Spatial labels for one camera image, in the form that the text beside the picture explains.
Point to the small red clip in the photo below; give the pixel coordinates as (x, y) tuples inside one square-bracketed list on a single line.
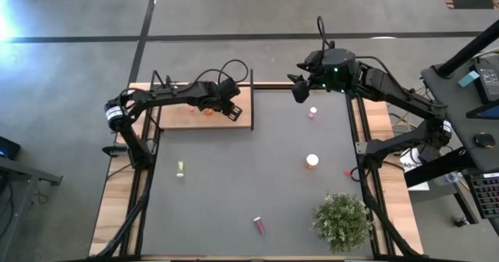
[(348, 174)]

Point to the yellow-green pill tube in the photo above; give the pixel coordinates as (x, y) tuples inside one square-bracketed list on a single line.
[(180, 168)]

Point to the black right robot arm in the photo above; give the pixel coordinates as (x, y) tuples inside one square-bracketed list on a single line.
[(397, 94)]

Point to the small teal box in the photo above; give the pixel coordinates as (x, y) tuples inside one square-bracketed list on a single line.
[(468, 78)]

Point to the black computer tower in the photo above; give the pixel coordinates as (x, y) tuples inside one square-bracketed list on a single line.
[(8, 147)]

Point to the black power adapter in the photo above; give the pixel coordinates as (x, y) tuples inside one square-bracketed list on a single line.
[(487, 82)]

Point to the red pill tube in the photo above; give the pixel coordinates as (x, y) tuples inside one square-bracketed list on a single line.
[(259, 225)]

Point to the black desk leg foot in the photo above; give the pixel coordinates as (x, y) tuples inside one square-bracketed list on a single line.
[(436, 168)]

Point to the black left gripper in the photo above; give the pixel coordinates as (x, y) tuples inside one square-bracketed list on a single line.
[(224, 96)]

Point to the black power supply box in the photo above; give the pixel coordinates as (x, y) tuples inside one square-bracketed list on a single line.
[(429, 153)]

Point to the large orange pill bottle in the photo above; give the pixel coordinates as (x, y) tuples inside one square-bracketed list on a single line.
[(208, 112), (312, 160)]

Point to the grey side desk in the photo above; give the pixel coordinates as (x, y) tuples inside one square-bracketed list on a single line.
[(31, 175)]

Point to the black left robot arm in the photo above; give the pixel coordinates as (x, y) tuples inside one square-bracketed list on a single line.
[(163, 96)]

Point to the black computer mouse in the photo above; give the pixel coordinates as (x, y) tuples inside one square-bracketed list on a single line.
[(484, 140)]

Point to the small pink pill bottle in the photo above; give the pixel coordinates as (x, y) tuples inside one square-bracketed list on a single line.
[(312, 112)]

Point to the clear plastic water bottle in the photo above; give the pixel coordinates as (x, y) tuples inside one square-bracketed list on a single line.
[(448, 178)]

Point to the black aluminium table frame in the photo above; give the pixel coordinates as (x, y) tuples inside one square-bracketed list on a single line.
[(361, 117)]

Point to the potted green plant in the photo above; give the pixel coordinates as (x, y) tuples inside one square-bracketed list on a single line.
[(342, 223)]

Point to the small black floor object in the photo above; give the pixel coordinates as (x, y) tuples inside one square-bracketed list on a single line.
[(461, 221)]

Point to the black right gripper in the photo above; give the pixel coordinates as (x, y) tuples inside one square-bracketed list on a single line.
[(319, 80)]

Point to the black vertical pole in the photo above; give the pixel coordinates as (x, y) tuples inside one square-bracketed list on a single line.
[(468, 49)]

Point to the backlit keyboard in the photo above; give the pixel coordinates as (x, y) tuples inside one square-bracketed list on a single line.
[(485, 195)]

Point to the dark grey desk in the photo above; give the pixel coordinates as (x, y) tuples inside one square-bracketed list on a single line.
[(456, 110)]

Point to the grey table mat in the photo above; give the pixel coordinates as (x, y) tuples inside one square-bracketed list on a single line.
[(234, 199)]

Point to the white paper sheet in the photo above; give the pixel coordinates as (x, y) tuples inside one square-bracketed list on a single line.
[(409, 164)]

